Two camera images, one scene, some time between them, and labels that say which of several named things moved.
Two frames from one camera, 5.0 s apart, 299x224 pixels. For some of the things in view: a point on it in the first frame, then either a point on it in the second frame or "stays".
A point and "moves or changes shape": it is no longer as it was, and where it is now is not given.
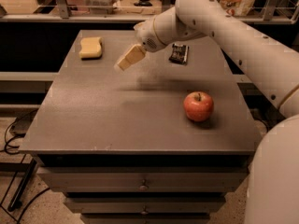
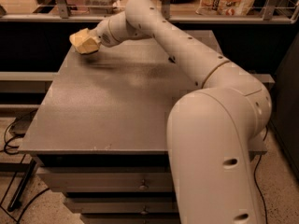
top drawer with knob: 144,179 stays
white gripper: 146,35 -> 104,35
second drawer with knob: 145,205 stays
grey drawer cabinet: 162,142 stays
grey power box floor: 21,123 stays
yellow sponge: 91,48 moves or changes shape
